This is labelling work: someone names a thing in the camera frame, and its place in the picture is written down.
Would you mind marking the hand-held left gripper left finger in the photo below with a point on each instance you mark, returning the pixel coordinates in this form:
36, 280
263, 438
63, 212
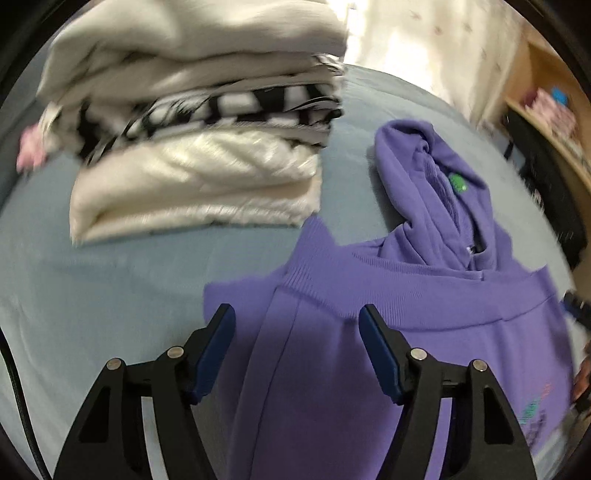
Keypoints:
214, 350

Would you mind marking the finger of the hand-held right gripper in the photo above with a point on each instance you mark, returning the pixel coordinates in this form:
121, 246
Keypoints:
577, 304

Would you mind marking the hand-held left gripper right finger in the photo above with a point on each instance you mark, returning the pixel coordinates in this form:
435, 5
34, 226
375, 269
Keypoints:
381, 360

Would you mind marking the purple zip hoodie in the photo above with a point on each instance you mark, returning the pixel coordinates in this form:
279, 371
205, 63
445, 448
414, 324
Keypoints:
461, 300

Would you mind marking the blue-grey bed blanket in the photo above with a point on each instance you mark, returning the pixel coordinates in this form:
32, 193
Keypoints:
92, 286

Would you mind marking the folded white satin garment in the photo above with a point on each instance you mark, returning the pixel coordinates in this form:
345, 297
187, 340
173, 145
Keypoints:
198, 184

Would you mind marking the stack of pink boxes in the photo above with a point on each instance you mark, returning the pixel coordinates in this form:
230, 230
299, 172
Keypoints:
551, 115

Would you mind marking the wooden shelf unit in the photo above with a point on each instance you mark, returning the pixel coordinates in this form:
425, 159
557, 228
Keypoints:
554, 69

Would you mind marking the folded black and white garment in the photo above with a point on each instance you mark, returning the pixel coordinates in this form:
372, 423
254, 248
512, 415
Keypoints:
231, 110

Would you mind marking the white cat plush toy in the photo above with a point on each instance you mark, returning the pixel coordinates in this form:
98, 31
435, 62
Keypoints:
30, 147

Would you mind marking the white leaf-print curtain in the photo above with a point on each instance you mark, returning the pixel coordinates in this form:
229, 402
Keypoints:
438, 46

